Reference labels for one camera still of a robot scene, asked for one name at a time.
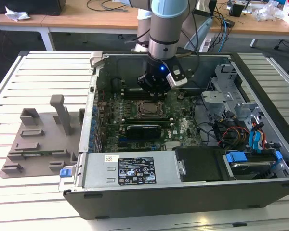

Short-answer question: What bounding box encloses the white power strip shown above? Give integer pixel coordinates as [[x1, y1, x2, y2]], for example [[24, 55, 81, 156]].
[[198, 38, 212, 53]]

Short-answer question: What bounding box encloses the green RAM stick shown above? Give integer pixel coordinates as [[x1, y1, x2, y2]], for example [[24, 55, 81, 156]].
[[22, 150, 65, 157]]

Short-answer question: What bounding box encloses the black RAM slot pair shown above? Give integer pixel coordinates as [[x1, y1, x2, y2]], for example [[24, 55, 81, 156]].
[[121, 87, 166, 100], [121, 116, 173, 128]]

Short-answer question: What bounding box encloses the clear plastic bag pile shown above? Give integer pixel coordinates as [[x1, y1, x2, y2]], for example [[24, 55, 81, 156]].
[[251, 1, 289, 22]]

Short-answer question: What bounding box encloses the black graphics card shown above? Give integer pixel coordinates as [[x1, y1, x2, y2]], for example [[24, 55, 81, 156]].
[[121, 124, 162, 140]]

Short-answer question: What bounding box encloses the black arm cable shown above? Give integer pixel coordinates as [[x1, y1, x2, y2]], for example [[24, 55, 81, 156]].
[[183, 12, 201, 79]]

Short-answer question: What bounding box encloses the grey plastic case latch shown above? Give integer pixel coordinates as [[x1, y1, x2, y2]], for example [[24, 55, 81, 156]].
[[89, 51, 105, 68]]

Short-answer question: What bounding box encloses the large black box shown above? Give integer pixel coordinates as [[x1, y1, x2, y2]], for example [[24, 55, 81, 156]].
[[0, 0, 66, 16]]

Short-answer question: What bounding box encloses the metal socket cover frame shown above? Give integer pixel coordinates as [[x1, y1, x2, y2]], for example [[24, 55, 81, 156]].
[[135, 100, 164, 117]]

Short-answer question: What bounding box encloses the grey-brown parts rack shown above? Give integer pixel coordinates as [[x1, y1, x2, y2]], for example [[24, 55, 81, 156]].
[[0, 94, 86, 180]]

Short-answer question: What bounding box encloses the blue cable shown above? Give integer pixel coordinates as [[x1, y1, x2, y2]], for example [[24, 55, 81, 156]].
[[218, 13, 229, 53]]

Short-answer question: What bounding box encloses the hard disk in blue carrier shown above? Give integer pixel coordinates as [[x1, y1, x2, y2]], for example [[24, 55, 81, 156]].
[[225, 150, 284, 180]]

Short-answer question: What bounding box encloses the silver square CPU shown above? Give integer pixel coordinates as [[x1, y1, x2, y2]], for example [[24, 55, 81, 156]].
[[142, 103, 158, 114]]

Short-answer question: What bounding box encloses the black plastic cover panel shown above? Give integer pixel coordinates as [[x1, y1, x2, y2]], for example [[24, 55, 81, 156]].
[[173, 146, 228, 182]]

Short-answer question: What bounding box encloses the blue flat wire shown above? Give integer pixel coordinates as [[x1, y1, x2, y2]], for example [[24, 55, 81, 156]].
[[254, 122, 265, 154], [248, 128, 259, 152]]

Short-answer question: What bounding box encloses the silver metal drive cage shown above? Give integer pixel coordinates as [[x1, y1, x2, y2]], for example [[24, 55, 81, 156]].
[[200, 63, 267, 128]]

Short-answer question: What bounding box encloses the multicolour power wire bundle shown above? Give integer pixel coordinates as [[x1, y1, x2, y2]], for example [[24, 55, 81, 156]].
[[218, 125, 249, 147]]

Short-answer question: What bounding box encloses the orange flat wire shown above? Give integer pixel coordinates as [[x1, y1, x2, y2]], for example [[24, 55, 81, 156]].
[[260, 129, 268, 151]]

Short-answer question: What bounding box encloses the wooden desk white frame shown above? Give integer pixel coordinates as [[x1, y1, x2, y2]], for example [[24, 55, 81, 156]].
[[207, 0, 289, 49], [0, 0, 140, 51]]

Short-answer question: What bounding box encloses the grey power supply unit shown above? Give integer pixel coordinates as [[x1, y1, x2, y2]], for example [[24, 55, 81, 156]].
[[72, 151, 186, 192]]

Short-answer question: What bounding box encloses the green motherboard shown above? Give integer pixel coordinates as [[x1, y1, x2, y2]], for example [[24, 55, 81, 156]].
[[95, 88, 208, 154]]

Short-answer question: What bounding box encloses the black open PC case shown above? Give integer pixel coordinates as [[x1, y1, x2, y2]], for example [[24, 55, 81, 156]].
[[58, 51, 289, 221]]

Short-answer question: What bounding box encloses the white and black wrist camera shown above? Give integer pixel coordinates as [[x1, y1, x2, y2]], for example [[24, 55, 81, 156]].
[[165, 64, 189, 89]]

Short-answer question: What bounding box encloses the small black open box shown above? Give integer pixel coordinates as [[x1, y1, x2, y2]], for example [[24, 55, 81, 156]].
[[230, 2, 246, 17]]

